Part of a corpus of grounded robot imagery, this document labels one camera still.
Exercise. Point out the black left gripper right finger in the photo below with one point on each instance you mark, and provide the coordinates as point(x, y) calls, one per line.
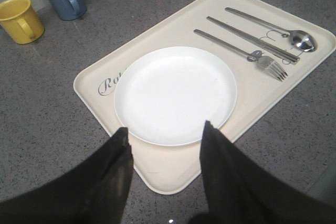
point(239, 191)

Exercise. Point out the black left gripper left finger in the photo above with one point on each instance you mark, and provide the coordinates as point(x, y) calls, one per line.
point(95, 191)

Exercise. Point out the white round plate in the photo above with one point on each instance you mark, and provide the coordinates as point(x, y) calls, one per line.
point(166, 96)

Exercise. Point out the silver metal fork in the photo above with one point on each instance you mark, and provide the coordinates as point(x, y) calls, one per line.
point(267, 63)

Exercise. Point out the silver metal chopsticks pair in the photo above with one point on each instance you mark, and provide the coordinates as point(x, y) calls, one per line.
point(258, 42)

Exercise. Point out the silver metal spoon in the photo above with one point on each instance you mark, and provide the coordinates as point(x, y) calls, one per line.
point(300, 39)

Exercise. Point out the cream rabbit print tray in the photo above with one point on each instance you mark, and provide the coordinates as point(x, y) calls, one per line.
point(169, 169)

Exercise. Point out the yellow enamel mug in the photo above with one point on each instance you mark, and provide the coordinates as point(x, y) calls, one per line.
point(20, 21)

